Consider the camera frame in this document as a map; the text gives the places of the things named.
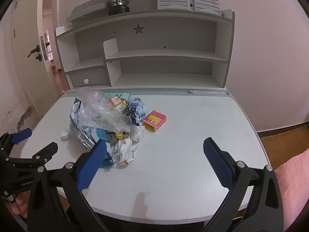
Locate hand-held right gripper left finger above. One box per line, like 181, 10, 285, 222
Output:
27, 140, 114, 232

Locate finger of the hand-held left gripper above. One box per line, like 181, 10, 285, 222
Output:
5, 142, 59, 168
0, 128, 33, 154

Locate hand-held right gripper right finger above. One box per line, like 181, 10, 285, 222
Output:
203, 137, 283, 232

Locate silver foil bag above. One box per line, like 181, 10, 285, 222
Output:
69, 98, 97, 149

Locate yellow green drink carton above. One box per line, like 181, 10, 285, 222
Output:
107, 97, 128, 113

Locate person's left hand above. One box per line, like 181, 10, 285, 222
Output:
5, 191, 31, 219

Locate blue white packet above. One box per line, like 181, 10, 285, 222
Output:
93, 127, 115, 169

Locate white face mask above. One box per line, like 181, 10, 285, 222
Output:
112, 135, 138, 166

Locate white door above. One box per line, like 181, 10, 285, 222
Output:
0, 0, 64, 126

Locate clear plastic bag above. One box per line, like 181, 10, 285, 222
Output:
77, 86, 132, 136

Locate white printed crumpled wrapper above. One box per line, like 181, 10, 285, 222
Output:
129, 123, 145, 142

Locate crumpled blue printed paper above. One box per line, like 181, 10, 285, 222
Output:
127, 97, 147, 126

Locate teal paper sheet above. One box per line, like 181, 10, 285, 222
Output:
104, 91, 132, 99

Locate pink cloth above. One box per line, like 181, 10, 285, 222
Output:
275, 147, 309, 232

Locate pink cardboard box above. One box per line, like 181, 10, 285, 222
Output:
142, 110, 167, 133

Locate grey drawer with white knob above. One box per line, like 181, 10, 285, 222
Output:
69, 68, 109, 87

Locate grey white desk hutch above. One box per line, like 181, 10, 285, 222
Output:
55, 0, 235, 93

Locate dark door handle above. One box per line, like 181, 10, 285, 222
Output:
27, 45, 42, 62

